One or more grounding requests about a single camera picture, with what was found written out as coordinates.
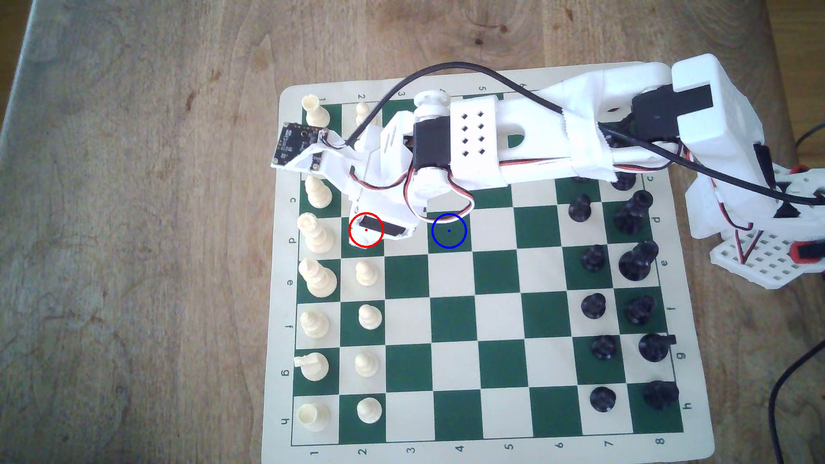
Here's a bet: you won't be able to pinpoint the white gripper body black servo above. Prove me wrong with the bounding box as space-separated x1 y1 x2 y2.
348 111 419 241

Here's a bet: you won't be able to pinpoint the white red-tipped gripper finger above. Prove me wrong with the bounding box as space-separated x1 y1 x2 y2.
351 222 391 250

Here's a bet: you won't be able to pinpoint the white chess queen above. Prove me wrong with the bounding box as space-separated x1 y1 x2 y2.
297 213 336 254

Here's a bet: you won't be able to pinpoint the white chess king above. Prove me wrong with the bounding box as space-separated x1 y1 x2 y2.
298 258 338 299

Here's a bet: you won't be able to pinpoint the white chess bishop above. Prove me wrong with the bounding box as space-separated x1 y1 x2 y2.
301 311 330 340
304 174 333 209

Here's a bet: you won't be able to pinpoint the white chess rook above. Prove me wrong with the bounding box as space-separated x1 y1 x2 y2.
302 94 331 128
296 403 331 433

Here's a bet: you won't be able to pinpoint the white chess knight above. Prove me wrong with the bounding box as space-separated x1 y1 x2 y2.
294 352 330 382

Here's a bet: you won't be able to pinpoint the black chess queen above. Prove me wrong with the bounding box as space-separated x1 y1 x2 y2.
612 190 654 236

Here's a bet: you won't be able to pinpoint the black chess king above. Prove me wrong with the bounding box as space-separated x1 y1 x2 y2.
618 240 660 282

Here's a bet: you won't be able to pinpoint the black chess knight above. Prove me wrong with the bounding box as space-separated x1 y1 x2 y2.
638 333 678 363

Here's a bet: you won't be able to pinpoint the black chess rook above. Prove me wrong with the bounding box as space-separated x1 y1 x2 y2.
642 380 680 411

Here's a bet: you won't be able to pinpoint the green cream chessboard mat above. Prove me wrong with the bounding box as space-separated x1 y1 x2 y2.
261 61 716 464

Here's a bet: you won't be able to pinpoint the white breadboard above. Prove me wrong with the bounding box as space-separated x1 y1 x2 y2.
710 229 825 290

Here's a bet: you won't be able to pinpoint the red component on breadboard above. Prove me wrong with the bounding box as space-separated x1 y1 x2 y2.
791 241 825 264

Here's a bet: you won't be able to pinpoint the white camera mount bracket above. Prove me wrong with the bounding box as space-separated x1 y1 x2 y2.
271 145 365 197

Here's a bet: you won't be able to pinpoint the red black white servo wires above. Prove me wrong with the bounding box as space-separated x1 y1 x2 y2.
348 151 648 226

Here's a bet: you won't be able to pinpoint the black camera circuit board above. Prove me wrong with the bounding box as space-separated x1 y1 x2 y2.
272 122 324 170

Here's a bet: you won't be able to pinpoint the thick black camera cable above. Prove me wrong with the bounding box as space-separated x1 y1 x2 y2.
343 62 825 207

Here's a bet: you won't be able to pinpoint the red black base wires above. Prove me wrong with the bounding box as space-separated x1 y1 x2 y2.
683 145 784 266

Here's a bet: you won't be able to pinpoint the thin black cable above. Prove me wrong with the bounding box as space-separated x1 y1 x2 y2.
768 338 825 464
794 122 825 171

